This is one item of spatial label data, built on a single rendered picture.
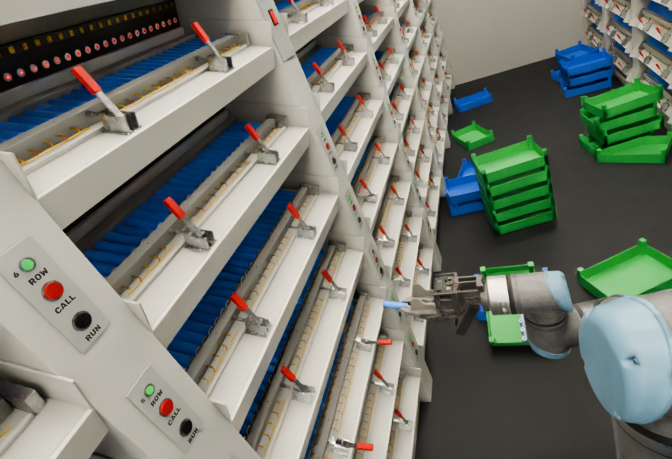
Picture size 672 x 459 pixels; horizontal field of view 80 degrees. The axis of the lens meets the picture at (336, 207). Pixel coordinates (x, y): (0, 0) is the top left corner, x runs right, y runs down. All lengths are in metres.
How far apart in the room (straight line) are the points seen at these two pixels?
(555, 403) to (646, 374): 1.14
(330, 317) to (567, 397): 0.93
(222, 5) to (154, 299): 0.63
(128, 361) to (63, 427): 0.08
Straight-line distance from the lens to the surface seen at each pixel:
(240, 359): 0.71
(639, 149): 2.80
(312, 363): 0.91
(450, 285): 0.99
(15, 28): 0.80
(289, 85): 0.95
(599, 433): 1.58
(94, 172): 0.53
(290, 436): 0.84
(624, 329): 0.50
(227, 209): 0.71
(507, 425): 1.59
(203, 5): 1.00
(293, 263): 0.85
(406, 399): 1.50
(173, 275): 0.61
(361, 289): 1.25
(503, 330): 1.77
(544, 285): 0.98
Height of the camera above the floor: 1.38
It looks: 27 degrees down
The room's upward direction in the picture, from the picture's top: 24 degrees counter-clockwise
